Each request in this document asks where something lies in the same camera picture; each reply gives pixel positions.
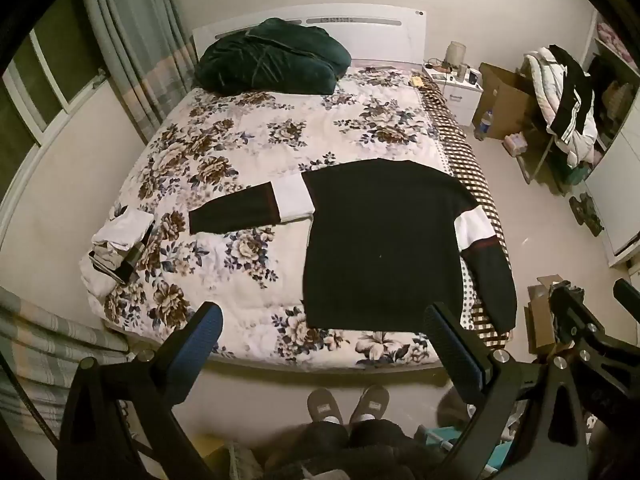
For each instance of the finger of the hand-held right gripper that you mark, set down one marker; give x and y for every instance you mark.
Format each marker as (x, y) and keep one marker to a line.
(629, 295)
(567, 312)

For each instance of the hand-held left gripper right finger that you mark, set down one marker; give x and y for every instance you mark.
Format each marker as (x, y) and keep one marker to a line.
(452, 352)

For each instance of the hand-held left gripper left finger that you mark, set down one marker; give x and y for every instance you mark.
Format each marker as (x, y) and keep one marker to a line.
(200, 340)

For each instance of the black sweater with white bands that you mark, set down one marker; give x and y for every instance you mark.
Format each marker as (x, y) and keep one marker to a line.
(380, 240)

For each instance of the white folded clothes pile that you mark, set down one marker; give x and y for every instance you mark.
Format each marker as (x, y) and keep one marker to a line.
(131, 262)

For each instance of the clothes heap on chair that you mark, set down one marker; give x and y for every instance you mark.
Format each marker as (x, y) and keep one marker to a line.
(542, 85)

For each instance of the small cardboard box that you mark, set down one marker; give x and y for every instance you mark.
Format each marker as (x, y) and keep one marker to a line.
(540, 320)

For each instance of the dark green shoe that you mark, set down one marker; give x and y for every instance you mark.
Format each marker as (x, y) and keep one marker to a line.
(596, 224)
(581, 207)

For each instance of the person's right slipper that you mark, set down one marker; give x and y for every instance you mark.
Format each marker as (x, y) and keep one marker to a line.
(370, 402)

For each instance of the person's slipper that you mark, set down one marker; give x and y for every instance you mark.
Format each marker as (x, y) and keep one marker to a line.
(370, 402)
(325, 405)

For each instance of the teal box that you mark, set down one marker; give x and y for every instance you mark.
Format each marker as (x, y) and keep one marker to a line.
(492, 455)

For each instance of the white wardrobe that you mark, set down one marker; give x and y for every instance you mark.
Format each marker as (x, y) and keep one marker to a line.
(617, 185)

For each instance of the white folded cloth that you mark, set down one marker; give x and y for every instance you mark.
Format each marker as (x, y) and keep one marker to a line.
(100, 282)

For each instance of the white folded garment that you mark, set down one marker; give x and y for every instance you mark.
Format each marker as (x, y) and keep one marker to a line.
(125, 225)

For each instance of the person's left slipper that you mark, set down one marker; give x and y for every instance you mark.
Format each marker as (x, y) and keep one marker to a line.
(325, 405)

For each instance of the person's legs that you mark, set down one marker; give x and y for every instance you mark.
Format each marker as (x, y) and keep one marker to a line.
(350, 450)

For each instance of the metal chair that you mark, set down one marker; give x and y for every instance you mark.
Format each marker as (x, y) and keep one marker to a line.
(537, 160)

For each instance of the grey-green curtain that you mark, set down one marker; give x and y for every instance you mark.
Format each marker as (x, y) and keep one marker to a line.
(45, 355)
(135, 45)

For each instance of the checked bed sheet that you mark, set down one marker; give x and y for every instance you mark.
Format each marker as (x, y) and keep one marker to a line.
(470, 170)

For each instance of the tissue pack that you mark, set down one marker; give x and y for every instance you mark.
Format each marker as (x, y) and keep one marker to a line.
(516, 143)

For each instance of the floral blanket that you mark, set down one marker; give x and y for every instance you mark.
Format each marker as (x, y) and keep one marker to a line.
(240, 160)

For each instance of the plastic water bottle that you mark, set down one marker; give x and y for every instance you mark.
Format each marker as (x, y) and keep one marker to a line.
(484, 125)

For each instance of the black garment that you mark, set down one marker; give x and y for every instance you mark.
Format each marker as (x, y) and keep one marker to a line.
(575, 85)

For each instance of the large open cardboard box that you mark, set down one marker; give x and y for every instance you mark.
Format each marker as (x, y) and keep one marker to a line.
(507, 102)

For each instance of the white nightstand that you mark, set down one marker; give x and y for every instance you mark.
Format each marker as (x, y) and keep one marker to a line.
(462, 97)

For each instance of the beige table lamp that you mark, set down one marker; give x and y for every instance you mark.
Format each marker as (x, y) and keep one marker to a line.
(456, 54)

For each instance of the dark green duvet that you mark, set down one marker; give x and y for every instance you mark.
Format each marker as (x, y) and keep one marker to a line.
(270, 57)

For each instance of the window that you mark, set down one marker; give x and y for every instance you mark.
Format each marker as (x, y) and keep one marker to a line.
(45, 90)

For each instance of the white bed headboard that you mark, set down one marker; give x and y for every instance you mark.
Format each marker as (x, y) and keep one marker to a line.
(380, 35)

